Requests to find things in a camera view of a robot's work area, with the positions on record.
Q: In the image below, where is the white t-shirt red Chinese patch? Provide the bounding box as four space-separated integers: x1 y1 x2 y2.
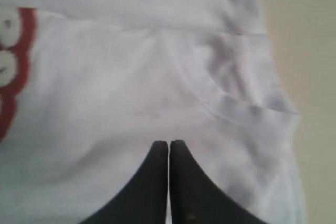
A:
1 0 307 223

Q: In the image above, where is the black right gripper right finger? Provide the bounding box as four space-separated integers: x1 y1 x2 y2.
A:
170 140 264 224

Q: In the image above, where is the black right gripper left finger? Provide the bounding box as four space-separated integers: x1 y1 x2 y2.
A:
82 141 168 224

